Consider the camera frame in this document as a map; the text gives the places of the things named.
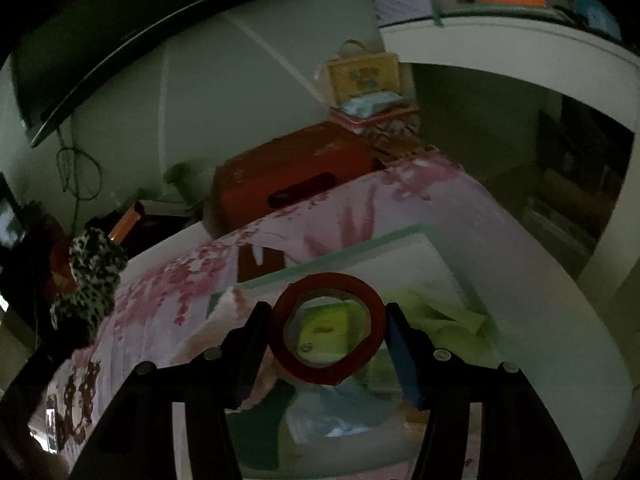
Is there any white tray with green rim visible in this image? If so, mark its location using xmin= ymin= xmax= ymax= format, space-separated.
xmin=210 ymin=225 xmax=501 ymax=466

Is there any blue tissue pack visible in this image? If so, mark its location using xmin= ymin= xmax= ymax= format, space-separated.
xmin=342 ymin=91 xmax=407 ymax=119

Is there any red cardboard box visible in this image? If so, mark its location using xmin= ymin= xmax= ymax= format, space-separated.
xmin=212 ymin=122 xmax=382 ymax=239

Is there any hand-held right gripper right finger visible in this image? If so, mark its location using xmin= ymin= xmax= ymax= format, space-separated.
xmin=384 ymin=302 xmax=583 ymax=480

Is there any green wall cable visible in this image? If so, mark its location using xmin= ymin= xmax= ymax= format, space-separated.
xmin=54 ymin=125 xmax=104 ymax=202

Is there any orange box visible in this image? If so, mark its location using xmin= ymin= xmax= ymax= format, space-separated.
xmin=107 ymin=202 xmax=144 ymax=244

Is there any white desk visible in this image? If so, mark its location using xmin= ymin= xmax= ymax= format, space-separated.
xmin=377 ymin=10 xmax=640 ymax=286

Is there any blue item on desk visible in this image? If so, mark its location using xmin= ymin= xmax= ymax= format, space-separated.
xmin=575 ymin=0 xmax=624 ymax=41

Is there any red cloth item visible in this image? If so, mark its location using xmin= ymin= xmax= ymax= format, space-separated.
xmin=42 ymin=240 xmax=77 ymax=302

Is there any patterned box with red rim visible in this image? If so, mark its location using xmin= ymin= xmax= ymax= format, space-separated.
xmin=330 ymin=105 xmax=425 ymax=157

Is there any black television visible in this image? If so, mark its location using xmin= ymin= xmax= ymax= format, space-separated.
xmin=10 ymin=0 xmax=321 ymax=149

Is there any yellow-green packet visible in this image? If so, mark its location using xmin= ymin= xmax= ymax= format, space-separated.
xmin=297 ymin=304 xmax=374 ymax=362

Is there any clear plastic bag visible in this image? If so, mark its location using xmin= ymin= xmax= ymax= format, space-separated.
xmin=287 ymin=379 xmax=402 ymax=447

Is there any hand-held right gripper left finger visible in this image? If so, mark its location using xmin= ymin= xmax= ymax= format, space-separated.
xmin=65 ymin=301 xmax=273 ymax=480

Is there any leopard print cloth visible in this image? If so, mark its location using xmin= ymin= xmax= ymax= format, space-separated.
xmin=50 ymin=227 xmax=130 ymax=347

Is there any yellow handled bag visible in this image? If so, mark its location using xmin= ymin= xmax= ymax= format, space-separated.
xmin=315 ymin=39 xmax=401 ymax=106

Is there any light green cloth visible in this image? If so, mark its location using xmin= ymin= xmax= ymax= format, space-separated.
xmin=395 ymin=287 xmax=493 ymax=352

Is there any red tape roll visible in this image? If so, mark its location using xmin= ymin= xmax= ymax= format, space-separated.
xmin=270 ymin=272 xmax=389 ymax=387

